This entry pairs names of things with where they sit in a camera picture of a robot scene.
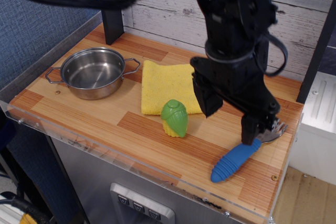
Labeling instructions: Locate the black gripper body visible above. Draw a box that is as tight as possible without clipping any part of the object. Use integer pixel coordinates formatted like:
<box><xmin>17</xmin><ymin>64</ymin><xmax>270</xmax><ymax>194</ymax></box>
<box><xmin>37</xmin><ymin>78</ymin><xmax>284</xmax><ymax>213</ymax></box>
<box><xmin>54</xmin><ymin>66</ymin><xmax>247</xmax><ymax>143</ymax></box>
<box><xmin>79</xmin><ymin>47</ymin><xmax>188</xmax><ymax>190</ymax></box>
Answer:
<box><xmin>190</xmin><ymin>35</ymin><xmax>280</xmax><ymax>130</ymax></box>

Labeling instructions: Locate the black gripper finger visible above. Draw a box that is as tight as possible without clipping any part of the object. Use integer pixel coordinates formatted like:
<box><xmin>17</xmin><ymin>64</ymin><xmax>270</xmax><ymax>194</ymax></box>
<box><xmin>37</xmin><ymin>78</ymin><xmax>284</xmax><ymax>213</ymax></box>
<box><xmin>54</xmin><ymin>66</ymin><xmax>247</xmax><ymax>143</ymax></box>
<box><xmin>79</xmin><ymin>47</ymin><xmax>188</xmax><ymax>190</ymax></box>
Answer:
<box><xmin>241</xmin><ymin>114</ymin><xmax>265</xmax><ymax>145</ymax></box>
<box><xmin>193</xmin><ymin>74</ymin><xmax>223</xmax><ymax>117</ymax></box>

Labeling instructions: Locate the blue handled metal fork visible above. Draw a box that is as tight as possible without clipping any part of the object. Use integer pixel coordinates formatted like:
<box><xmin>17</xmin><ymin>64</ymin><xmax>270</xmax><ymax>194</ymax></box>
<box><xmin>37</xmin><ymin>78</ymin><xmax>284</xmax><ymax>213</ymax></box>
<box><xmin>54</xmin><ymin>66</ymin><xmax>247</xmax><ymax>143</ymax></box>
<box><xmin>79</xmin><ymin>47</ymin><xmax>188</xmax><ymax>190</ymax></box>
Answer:
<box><xmin>210</xmin><ymin>122</ymin><xmax>288</xmax><ymax>183</ymax></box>

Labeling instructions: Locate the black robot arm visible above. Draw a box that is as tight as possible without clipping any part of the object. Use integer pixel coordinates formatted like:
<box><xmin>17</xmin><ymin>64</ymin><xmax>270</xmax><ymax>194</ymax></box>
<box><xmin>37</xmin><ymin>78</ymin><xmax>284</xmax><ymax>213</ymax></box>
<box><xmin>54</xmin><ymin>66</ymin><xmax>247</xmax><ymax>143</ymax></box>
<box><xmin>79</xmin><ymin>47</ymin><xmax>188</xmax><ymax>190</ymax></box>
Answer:
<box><xmin>190</xmin><ymin>0</ymin><xmax>280</xmax><ymax>145</ymax></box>

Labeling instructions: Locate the yellow folded towel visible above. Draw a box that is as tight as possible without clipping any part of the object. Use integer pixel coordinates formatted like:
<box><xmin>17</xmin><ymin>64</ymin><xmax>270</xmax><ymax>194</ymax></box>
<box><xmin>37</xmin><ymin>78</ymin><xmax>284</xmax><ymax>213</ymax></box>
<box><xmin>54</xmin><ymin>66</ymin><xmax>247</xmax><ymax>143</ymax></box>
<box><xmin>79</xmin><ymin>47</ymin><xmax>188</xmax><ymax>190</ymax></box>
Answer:
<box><xmin>141</xmin><ymin>60</ymin><xmax>202</xmax><ymax>115</ymax></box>

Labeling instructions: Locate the green yellow toy corn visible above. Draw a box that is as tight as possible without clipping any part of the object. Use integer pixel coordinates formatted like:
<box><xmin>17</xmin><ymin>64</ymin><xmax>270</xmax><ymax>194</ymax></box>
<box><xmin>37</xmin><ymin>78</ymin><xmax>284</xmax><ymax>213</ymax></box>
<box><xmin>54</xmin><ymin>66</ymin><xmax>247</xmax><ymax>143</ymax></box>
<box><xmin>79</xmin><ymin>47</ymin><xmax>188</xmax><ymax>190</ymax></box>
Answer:
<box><xmin>161</xmin><ymin>99</ymin><xmax>188</xmax><ymax>137</ymax></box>

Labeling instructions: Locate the white appliance at right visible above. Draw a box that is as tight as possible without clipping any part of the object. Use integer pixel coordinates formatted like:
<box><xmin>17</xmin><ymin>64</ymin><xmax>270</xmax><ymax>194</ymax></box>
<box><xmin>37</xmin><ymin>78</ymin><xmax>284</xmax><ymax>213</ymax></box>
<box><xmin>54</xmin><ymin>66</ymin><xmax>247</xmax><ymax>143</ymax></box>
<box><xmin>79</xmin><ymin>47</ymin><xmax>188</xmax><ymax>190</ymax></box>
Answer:
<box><xmin>289</xmin><ymin>72</ymin><xmax>335</xmax><ymax>185</ymax></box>

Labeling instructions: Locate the stainless steel pot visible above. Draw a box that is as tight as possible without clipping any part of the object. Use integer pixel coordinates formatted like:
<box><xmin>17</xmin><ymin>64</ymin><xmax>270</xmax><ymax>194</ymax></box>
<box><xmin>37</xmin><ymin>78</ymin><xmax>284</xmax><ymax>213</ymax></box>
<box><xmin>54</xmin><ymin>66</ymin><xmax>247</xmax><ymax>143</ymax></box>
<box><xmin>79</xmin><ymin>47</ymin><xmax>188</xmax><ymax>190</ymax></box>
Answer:
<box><xmin>45</xmin><ymin>47</ymin><xmax>141</xmax><ymax>100</ymax></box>

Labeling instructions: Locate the clear acrylic edge guard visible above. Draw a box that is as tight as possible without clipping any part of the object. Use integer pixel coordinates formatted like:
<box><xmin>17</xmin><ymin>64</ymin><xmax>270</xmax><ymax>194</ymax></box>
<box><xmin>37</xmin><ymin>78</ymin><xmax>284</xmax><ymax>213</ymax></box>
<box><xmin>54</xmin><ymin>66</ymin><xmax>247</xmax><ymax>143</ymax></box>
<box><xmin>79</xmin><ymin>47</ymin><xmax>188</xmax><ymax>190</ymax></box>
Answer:
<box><xmin>1</xmin><ymin>95</ymin><xmax>303</xmax><ymax>223</ymax></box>

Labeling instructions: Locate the silver control panel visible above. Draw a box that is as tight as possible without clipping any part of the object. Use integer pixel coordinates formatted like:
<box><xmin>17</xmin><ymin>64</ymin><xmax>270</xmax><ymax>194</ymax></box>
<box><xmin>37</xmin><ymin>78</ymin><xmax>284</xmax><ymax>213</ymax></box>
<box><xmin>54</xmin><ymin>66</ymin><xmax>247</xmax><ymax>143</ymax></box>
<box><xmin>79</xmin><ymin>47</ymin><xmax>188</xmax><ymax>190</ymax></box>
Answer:
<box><xmin>110</xmin><ymin>183</ymin><xmax>176</xmax><ymax>223</ymax></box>

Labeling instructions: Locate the stainless steel cabinet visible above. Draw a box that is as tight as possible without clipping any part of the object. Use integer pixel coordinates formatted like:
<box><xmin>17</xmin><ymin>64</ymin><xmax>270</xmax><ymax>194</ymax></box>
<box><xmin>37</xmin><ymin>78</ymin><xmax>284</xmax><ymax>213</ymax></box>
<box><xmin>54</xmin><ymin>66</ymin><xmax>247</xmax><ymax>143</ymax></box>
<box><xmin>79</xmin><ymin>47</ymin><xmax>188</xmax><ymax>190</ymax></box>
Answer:
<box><xmin>48</xmin><ymin>134</ymin><xmax>253</xmax><ymax>224</ymax></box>

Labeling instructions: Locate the black right vertical post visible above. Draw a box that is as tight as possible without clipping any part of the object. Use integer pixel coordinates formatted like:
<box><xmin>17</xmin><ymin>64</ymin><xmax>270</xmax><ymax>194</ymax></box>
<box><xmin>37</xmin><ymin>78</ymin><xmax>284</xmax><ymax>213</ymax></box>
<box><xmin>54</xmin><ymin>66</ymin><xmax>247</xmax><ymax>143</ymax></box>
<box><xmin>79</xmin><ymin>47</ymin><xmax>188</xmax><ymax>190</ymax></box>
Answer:
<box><xmin>296</xmin><ymin>0</ymin><xmax>335</xmax><ymax>104</ymax></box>

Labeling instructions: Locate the black vertical post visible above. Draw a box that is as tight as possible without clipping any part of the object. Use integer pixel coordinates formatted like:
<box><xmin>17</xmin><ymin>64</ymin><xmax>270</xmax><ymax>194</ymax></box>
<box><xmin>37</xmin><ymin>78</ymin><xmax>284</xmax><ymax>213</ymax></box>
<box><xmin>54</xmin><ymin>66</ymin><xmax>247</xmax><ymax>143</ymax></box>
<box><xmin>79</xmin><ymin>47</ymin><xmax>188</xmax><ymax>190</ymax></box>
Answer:
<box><xmin>296</xmin><ymin>0</ymin><xmax>335</xmax><ymax>104</ymax></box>
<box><xmin>101</xmin><ymin>0</ymin><xmax>124</xmax><ymax>45</ymax></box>

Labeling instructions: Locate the black left vertical post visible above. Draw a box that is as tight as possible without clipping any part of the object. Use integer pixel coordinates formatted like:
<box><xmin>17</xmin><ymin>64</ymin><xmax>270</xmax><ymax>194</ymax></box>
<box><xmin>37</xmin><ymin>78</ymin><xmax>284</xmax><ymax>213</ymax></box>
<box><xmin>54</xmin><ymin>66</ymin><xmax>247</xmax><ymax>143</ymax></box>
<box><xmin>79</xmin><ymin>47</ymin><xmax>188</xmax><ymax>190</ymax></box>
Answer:
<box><xmin>101</xmin><ymin>0</ymin><xmax>124</xmax><ymax>45</ymax></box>

